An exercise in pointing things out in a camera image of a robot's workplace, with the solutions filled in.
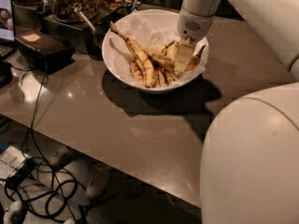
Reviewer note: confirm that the black tray under jars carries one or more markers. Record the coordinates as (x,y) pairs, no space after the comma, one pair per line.
(79,34)

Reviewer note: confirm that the long spotted banana left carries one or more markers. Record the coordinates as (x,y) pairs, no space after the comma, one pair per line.
(142,58)

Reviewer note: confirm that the small spotted banana lower left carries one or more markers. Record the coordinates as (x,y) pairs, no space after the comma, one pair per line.
(135,71)

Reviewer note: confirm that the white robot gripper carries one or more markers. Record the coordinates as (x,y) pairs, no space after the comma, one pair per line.
(193,27)

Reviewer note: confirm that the white ceramic bowl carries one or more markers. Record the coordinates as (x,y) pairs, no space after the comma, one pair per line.
(113,62)

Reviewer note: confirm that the white chair base legs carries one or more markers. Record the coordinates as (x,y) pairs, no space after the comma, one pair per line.
(58,196)

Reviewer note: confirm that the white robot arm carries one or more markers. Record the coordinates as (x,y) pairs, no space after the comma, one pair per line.
(250,158)

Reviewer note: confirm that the black box with label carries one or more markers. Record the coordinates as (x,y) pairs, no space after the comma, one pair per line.
(45,53)

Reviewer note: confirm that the white scoop in jar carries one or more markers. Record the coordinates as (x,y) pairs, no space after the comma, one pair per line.
(85,19)

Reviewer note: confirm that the laptop with lit screen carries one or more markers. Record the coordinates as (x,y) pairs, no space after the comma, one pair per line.
(7,29)

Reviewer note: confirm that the white paper bowl liner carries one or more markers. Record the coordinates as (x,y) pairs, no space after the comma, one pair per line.
(146,27)

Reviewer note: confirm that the spotted banana in middle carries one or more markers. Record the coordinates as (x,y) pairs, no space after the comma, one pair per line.
(161,76)

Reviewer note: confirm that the spotted banana across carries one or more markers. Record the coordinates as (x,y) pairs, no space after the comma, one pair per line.
(180,66)

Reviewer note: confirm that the spotted banana with upright stem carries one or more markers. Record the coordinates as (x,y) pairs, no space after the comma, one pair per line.
(171,76)

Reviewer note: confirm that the black round object left edge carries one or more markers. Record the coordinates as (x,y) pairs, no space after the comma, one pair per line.
(5,73)

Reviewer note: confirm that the glass jar of nuts centre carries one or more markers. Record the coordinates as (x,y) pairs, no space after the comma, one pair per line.
(67,10)

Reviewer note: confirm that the black power adapter on floor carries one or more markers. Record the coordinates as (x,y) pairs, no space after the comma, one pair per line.
(26,169)

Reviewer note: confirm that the white paper on floor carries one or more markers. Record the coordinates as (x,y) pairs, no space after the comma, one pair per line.
(11,160)

